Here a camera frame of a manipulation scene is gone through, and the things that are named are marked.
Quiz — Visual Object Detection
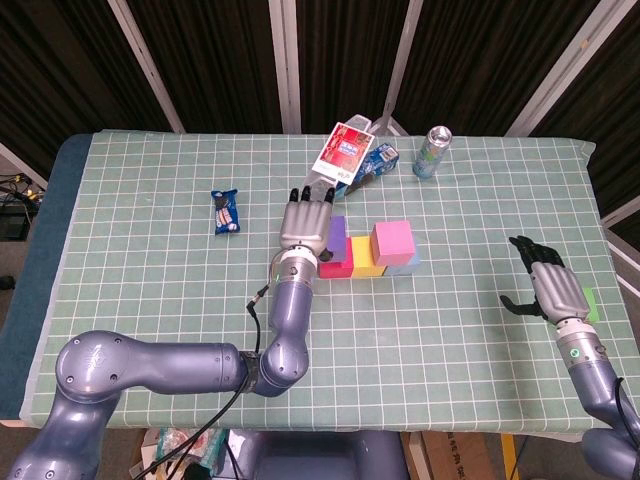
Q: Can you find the light green drink can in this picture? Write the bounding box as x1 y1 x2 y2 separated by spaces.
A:
412 125 453 180

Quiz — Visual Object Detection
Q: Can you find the green foam cube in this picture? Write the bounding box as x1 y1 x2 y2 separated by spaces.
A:
579 287 601 323

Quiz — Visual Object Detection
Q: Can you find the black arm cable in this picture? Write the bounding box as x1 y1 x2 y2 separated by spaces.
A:
612 377 640 436
134 284 274 480

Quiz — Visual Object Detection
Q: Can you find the green checked tablecloth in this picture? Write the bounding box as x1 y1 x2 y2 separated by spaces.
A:
19 128 636 444

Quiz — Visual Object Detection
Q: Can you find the white metal frame post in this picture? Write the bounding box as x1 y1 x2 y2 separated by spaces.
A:
268 0 303 134
107 0 186 135
503 0 626 137
369 0 426 136

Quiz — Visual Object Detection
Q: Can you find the yellow foam cube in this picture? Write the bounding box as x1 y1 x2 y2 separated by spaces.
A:
350 235 389 279

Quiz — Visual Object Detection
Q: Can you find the pink foam cube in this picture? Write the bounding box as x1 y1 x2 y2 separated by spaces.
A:
370 220 417 267

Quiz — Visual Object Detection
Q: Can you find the white wire mesh basket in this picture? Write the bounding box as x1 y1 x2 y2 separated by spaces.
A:
303 114 381 200

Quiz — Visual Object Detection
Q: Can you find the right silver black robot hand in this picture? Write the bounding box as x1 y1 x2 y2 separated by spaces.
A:
499 235 591 326

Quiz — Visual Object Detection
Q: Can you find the red and white snack pack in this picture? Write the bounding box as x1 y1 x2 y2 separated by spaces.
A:
310 122 376 184

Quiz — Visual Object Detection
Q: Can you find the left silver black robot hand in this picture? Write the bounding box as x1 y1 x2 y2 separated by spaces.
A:
278 185 337 262

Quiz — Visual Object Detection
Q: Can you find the white metal frame bar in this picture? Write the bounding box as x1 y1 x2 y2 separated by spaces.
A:
0 142 50 189
599 197 640 301

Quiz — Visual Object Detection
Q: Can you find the colourful snack bag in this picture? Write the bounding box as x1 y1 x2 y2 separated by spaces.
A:
137 427 229 480

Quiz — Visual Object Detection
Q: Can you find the yellow metal strip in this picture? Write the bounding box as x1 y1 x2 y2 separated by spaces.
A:
501 433 519 480

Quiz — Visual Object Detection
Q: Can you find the light blue foam cube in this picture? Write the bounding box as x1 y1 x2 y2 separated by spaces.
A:
384 252 422 277

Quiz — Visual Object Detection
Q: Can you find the red foam cube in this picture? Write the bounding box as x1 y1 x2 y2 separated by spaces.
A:
317 238 355 280

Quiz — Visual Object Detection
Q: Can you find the purple foam cube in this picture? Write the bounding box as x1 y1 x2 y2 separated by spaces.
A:
325 215 351 263

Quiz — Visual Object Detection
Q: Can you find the brown cardboard box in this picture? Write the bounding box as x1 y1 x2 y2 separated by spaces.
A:
402 432 506 480

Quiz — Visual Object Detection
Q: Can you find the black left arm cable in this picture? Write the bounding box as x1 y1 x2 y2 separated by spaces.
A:
134 284 274 480

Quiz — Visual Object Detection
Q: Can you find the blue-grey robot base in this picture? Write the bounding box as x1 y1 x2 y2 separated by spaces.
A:
227 428 409 480

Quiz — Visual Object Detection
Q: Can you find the blue cookie box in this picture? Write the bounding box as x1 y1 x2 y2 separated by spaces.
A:
333 143 401 199

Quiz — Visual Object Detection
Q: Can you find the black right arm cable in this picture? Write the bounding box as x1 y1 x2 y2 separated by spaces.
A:
612 377 640 436

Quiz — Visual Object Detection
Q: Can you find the black equipment box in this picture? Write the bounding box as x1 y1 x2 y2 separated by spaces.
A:
0 208 32 242

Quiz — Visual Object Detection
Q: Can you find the small blue cookie packet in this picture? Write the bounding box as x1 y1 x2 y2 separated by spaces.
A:
210 188 242 237

